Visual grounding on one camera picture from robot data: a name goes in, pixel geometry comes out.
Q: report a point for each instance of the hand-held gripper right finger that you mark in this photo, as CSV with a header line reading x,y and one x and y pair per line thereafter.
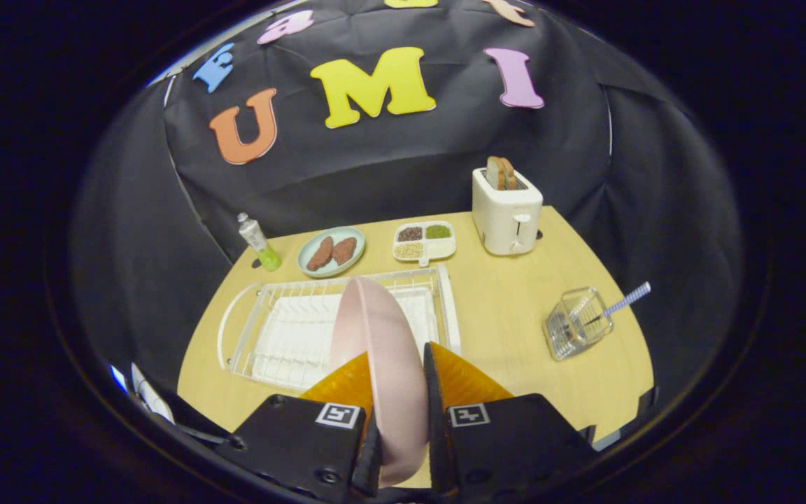
x,y
436,434

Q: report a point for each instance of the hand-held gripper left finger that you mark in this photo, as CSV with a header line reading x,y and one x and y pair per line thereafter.
x,y
291,441

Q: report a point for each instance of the pink plate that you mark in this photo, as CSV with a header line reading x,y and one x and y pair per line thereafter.
x,y
389,364

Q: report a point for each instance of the light blue plate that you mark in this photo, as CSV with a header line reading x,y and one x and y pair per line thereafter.
x,y
335,271

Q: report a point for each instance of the white divided dish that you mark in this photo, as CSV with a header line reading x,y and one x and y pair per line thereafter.
x,y
438,248

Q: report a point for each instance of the white drip tray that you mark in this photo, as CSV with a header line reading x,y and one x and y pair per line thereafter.
x,y
291,343

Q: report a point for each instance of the beige grains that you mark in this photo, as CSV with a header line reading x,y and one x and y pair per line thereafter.
x,y
408,250

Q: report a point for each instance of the brown meat patty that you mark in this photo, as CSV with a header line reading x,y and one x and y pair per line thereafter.
x,y
344,250
320,254

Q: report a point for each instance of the clear bottle with green liquid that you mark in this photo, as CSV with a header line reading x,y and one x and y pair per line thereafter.
x,y
263,248

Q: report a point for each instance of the dark red beans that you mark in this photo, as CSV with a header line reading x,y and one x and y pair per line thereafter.
x,y
410,234

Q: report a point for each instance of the green beans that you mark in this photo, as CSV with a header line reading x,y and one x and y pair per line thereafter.
x,y
438,232

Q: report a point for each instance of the white toaster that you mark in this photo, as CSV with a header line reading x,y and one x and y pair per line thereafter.
x,y
504,217

